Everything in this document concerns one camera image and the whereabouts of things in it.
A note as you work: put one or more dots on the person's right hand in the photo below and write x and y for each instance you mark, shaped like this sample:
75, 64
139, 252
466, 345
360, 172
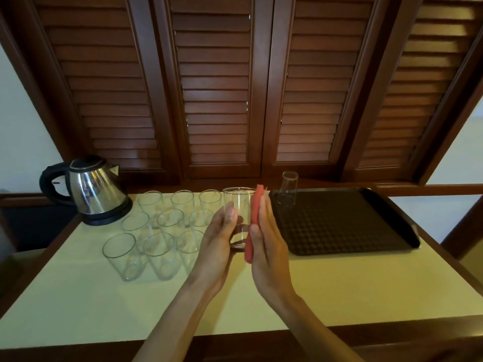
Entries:
271, 260

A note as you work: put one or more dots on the person's left hand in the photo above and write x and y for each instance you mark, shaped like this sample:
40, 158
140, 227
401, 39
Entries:
215, 256

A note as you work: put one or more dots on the group of clear glasses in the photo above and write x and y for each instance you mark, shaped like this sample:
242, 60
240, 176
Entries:
160, 248

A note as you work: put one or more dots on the red cloth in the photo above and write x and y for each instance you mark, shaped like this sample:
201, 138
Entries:
256, 203

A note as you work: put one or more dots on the dark brown textured tray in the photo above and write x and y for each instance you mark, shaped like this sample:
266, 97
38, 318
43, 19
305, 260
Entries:
339, 222

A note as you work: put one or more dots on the person's left forearm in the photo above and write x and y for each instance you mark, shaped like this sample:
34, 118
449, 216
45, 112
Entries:
173, 328

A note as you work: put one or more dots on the steel electric kettle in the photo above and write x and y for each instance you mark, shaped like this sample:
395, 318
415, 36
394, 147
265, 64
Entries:
94, 190
109, 217

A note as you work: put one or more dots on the brown louvered wooden shutter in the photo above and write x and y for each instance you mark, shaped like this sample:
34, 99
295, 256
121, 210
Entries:
419, 82
102, 82
217, 82
317, 82

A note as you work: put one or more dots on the brown wooden wall rail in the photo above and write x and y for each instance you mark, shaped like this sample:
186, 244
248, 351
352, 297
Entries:
434, 190

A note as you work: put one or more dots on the brown wooden door frame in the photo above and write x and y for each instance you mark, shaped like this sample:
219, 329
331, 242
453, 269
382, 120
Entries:
462, 233

